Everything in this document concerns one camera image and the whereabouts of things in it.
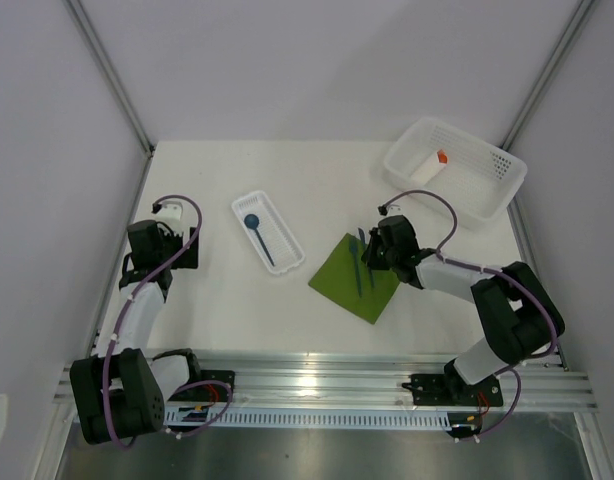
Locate dark blue plastic knife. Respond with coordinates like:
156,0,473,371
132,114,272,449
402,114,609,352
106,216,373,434
357,227,375,290

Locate dark blue plastic fork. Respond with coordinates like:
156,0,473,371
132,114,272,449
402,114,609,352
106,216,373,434
348,236,363,298

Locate green paper napkin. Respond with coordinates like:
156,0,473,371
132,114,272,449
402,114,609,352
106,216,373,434
308,233,400,324

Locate dark blue plastic spoon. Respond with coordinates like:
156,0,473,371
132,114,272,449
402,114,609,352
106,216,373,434
243,214,275,266

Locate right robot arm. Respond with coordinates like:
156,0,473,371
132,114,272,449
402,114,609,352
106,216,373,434
361,215,565,406

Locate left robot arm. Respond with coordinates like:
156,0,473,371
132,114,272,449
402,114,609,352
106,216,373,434
69,220,204,449

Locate white roll with orange cap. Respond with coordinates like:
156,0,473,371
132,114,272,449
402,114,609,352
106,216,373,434
411,150,448,186

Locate large white perforated basket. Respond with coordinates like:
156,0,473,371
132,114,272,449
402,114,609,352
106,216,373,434
383,117,528,231

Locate white slotted cutlery tray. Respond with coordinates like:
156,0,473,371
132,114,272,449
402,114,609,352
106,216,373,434
231,190,305,276

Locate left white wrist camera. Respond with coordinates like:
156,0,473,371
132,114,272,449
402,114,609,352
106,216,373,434
152,200,183,233

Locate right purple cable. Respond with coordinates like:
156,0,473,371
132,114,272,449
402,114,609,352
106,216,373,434
376,189,561,444

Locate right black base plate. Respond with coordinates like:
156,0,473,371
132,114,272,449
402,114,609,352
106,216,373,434
401,373,504,407

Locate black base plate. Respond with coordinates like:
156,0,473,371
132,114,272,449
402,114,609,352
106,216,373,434
401,373,504,407
170,370,236,403

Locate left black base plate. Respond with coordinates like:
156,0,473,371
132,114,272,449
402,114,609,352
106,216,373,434
170,370,236,403

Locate white slotted cable duct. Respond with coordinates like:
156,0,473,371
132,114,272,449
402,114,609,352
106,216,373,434
161,407,453,431

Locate left aluminium frame post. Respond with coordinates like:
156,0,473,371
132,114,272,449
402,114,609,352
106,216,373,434
61,0,156,156

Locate aluminium frame post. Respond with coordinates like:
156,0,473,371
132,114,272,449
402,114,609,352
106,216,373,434
61,0,156,156
499,0,601,151

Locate aluminium mounting rail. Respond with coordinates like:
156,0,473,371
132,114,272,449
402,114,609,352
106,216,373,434
51,349,601,414

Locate right aluminium frame post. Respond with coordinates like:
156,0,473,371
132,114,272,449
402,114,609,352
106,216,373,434
499,0,601,151

